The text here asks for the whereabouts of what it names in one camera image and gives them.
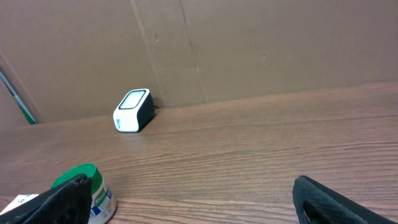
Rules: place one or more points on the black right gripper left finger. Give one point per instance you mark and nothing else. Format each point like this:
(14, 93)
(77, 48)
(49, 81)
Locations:
(69, 202)

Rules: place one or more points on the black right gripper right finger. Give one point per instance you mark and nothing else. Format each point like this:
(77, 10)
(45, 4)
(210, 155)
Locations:
(316, 203)

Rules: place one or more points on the green lid jar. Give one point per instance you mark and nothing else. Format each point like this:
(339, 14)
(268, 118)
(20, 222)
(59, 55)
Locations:
(103, 204)

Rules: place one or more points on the white barcode scanner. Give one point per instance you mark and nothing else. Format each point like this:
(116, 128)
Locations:
(135, 111)

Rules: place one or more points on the green and white pole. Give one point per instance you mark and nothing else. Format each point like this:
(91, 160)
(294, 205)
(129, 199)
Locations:
(29, 117)

